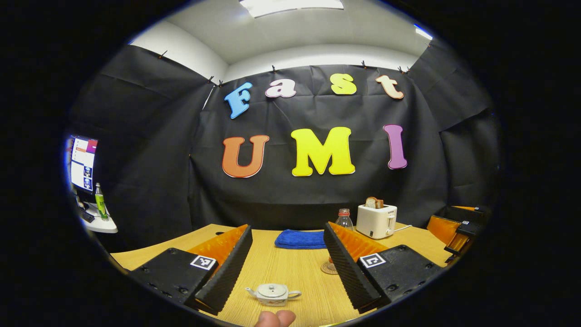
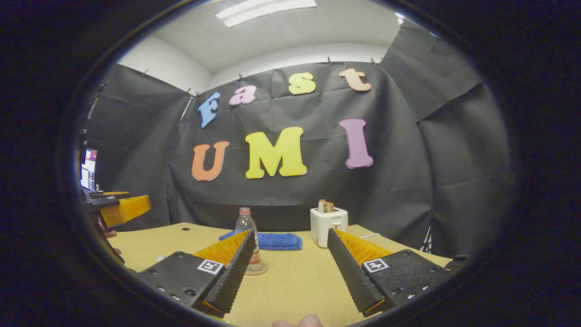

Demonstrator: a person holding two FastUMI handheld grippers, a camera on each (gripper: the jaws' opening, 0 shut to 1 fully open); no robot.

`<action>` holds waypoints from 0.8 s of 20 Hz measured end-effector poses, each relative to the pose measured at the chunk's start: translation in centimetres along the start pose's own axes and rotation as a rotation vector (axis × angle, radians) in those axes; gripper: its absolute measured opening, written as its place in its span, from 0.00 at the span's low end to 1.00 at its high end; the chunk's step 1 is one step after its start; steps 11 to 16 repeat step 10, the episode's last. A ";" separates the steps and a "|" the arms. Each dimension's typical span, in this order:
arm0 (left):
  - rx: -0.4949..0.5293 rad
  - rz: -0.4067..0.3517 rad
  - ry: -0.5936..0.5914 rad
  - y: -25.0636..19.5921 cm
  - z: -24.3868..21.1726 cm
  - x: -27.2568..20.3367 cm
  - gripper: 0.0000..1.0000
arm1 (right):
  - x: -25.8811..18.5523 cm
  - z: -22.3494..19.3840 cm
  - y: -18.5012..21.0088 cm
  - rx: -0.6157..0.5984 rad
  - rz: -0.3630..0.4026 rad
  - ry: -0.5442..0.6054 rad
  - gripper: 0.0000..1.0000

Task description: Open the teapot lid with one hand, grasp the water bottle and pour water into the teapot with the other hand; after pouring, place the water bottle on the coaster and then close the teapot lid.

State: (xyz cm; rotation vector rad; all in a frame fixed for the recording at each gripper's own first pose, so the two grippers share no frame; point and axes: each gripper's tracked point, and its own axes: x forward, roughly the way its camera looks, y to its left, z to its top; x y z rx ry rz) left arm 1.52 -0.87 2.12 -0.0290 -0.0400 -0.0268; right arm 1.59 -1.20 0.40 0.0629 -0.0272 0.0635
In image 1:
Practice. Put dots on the round brown coaster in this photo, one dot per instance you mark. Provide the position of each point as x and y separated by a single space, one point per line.
327 269

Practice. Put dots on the computer monitor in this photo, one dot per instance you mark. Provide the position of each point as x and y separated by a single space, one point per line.
83 163

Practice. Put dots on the narrow ceiling light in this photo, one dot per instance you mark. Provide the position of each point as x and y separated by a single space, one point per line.
423 32

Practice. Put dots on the white side table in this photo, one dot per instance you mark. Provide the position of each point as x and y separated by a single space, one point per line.
102 226

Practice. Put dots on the white teacup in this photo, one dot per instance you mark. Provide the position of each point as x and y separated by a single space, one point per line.
272 299

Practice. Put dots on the pale bread slice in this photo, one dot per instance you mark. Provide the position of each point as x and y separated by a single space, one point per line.
371 203

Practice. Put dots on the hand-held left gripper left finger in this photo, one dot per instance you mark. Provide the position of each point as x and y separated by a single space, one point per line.
229 268

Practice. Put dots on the blue towel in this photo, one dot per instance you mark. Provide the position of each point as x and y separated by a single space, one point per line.
299 239

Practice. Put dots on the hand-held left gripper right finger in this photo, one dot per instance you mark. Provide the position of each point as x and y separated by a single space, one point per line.
347 268

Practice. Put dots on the clear plastic water bottle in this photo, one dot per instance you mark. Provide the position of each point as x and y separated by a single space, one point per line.
344 222

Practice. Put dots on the white toaster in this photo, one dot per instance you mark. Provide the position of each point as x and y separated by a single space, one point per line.
374 222

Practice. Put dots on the white teacup lid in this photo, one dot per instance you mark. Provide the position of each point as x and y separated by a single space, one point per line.
272 288

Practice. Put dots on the black keyboard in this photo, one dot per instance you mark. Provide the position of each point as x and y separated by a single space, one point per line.
87 217

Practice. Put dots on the green drink bottle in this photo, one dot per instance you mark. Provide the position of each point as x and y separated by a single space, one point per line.
100 204

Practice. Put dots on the black backdrop cloth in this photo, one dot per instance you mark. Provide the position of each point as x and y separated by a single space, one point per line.
317 195

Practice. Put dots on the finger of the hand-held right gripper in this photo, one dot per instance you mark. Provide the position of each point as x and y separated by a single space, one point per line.
474 210
467 231

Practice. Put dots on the wide ceiling light panel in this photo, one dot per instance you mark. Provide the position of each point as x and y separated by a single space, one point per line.
290 5

